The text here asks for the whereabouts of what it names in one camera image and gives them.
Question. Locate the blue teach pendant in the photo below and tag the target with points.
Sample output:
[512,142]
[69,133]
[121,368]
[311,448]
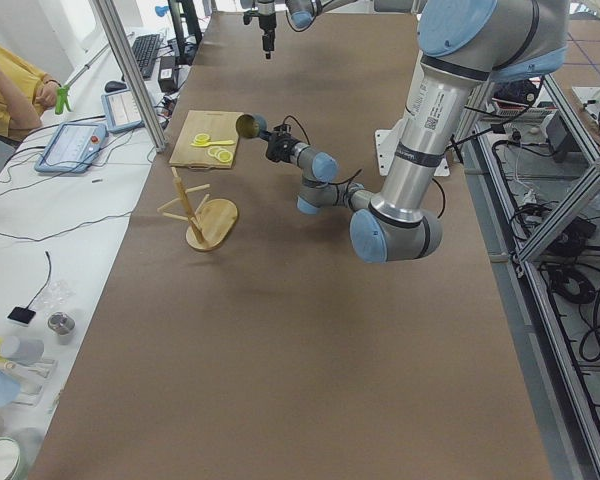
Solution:
[121,112]
[72,149]

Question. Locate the yellow plastic knife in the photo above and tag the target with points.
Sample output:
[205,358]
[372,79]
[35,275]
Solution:
[212,143]

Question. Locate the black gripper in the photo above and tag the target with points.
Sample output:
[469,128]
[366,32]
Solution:
[280,148]
[266,22]

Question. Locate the small metal cup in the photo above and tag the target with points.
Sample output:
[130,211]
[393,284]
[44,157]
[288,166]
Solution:
[63,326]

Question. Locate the small black pad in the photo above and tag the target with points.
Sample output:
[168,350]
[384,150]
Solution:
[21,315]

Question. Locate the blue teach pendant near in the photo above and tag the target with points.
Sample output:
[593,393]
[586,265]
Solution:
[72,149]

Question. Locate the bamboo cutting board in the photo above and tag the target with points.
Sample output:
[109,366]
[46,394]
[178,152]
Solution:
[219,125]

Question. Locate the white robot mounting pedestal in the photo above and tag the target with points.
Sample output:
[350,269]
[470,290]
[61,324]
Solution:
[389,146]

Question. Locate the blue teach pendant far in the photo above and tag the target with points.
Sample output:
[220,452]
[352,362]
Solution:
[121,112]

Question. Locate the blue mug yellow inside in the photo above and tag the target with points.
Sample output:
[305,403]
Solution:
[250,126]

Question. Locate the person in yellow shirt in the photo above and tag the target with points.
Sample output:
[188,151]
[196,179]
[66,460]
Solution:
[26,92]

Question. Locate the wooden mug rack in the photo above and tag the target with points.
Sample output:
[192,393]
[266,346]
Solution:
[209,220]

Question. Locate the green handled grabber tool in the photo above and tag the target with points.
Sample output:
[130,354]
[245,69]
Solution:
[62,98]

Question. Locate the grey cup lying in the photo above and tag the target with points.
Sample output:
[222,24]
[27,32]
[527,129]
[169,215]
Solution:
[25,351]

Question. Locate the aluminium frame post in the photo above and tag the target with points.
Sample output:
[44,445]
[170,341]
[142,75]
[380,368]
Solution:
[126,61]

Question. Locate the black keyboard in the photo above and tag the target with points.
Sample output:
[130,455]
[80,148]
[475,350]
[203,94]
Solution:
[145,49]

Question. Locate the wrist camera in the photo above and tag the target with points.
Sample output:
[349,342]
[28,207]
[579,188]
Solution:
[282,131]
[249,15]

